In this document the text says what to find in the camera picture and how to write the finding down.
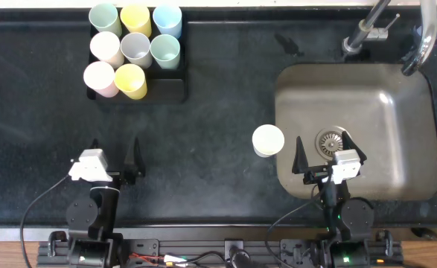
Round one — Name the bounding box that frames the blue cup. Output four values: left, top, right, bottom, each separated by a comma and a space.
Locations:
152, 4, 183, 39

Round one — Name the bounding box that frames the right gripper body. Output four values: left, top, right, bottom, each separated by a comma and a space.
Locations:
302, 165, 334, 185

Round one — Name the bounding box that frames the mounting rail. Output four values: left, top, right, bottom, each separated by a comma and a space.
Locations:
36, 230, 405, 268

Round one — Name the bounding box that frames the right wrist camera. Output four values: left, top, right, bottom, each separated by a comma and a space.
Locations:
321, 149, 363, 185

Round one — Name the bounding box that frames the steel tap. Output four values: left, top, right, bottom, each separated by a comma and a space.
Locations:
341, 0, 437, 77

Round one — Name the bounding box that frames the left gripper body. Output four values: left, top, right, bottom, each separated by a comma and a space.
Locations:
105, 170, 137, 186

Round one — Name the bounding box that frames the grey cup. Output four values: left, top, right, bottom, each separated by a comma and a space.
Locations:
120, 32, 153, 69

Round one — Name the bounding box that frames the pink cup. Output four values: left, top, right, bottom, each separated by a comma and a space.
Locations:
83, 60, 120, 99

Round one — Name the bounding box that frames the black tray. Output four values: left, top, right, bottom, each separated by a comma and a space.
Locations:
86, 7, 188, 104

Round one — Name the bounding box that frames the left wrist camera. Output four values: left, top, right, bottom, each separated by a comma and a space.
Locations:
68, 148, 114, 183

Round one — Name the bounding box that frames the steel sink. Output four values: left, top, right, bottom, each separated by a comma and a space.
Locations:
274, 62, 437, 202

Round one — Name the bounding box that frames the yellow cup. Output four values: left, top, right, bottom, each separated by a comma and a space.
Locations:
120, 4, 153, 38
113, 63, 148, 101

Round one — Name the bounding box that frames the green cup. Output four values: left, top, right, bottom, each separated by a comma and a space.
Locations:
88, 2, 123, 37
150, 33, 182, 70

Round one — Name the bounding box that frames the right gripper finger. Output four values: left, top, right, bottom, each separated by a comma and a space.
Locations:
341, 130, 368, 165
291, 135, 310, 175

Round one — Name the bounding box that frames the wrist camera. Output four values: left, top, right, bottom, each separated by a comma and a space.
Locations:
321, 149, 363, 185
68, 148, 114, 183

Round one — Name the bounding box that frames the white cup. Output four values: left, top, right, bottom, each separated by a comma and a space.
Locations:
252, 124, 286, 159
89, 31, 125, 69

